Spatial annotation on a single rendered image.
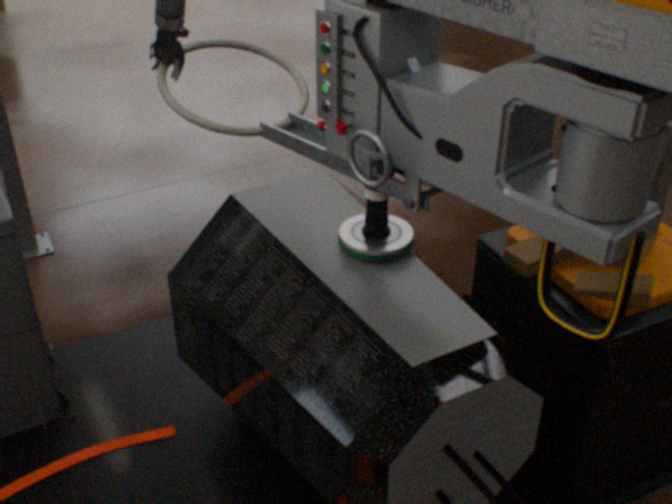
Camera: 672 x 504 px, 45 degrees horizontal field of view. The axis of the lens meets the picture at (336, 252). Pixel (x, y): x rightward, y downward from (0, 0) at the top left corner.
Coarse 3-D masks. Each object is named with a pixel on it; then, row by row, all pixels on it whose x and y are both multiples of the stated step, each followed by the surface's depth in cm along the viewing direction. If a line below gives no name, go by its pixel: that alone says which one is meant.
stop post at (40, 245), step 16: (0, 96) 347; (0, 112) 350; (0, 128) 353; (0, 144) 357; (0, 160) 360; (16, 160) 364; (16, 176) 367; (16, 192) 371; (16, 208) 375; (16, 224) 378; (32, 224) 382; (32, 240) 386; (48, 240) 395; (32, 256) 384
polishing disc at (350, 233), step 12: (360, 216) 241; (348, 228) 235; (360, 228) 235; (396, 228) 235; (408, 228) 235; (348, 240) 230; (360, 240) 230; (372, 240) 230; (384, 240) 230; (396, 240) 230; (408, 240) 230; (360, 252) 226; (372, 252) 225; (384, 252) 225; (396, 252) 226
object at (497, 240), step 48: (480, 240) 259; (480, 288) 266; (528, 288) 241; (528, 336) 249; (576, 336) 226; (624, 336) 219; (576, 384) 232; (624, 384) 231; (576, 432) 237; (624, 432) 245; (528, 480) 268; (576, 480) 246; (624, 480) 260
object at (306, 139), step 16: (288, 112) 253; (272, 128) 243; (288, 128) 253; (304, 128) 250; (288, 144) 240; (304, 144) 234; (320, 144) 242; (320, 160) 231; (336, 160) 225; (352, 176) 222; (384, 192) 215; (400, 192) 210; (432, 192) 208
